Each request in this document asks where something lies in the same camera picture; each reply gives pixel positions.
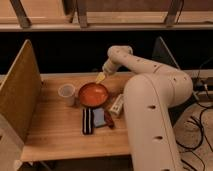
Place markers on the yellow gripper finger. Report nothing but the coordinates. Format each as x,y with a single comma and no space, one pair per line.
100,77

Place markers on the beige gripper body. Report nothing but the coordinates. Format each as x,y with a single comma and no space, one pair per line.
109,67

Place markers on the dark red pepper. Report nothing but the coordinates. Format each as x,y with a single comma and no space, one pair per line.
109,120

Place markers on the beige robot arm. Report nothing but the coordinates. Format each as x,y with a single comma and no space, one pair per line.
148,95

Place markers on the orange round plate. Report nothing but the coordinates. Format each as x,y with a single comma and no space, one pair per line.
93,95

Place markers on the white bottle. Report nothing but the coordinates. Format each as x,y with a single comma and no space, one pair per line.
116,107

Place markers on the blue sponge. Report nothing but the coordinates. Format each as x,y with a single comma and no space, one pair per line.
99,120

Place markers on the white plastic cup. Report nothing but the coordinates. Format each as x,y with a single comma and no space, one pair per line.
67,93

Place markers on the right dark side panel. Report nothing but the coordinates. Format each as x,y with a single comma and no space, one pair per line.
162,54

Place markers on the left wooden side panel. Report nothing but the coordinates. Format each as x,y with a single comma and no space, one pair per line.
19,92

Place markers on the wooden back shelf frame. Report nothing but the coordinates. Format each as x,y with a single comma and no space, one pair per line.
105,15

